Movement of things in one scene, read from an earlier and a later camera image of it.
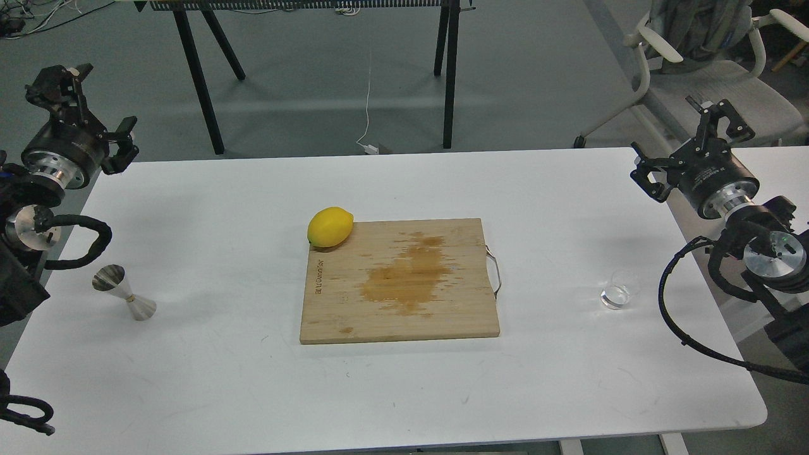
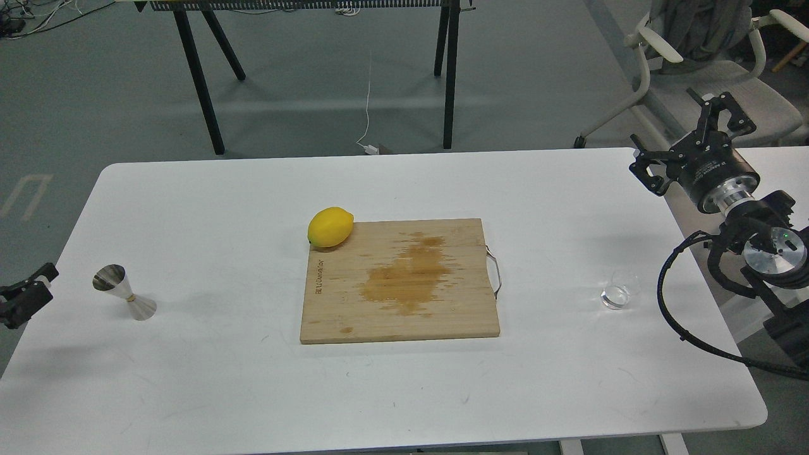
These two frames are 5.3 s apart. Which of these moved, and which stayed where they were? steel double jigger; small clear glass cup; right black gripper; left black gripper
Moved: left black gripper
Stayed: small clear glass cup; steel double jigger; right black gripper
